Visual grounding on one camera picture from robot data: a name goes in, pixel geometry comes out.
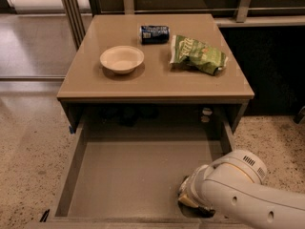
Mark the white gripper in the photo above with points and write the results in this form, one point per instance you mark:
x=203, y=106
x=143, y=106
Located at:
x=192, y=188

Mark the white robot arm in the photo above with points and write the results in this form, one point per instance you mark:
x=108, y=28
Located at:
x=233, y=186

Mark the open grey top drawer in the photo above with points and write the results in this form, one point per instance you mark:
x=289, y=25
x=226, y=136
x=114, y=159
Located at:
x=128, y=177

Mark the grey cabinet with counter top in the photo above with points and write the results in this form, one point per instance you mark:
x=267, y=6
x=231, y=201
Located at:
x=155, y=81

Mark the dark blue soda can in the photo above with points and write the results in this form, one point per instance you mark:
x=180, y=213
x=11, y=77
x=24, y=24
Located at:
x=154, y=34

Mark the green chip bag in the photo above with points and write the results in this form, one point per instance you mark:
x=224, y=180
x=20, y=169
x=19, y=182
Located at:
x=193, y=53

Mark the white paper bowl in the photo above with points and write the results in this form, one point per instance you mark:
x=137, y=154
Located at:
x=122, y=59

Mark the metal shelf rack background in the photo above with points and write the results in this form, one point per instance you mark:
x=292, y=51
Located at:
x=228, y=13

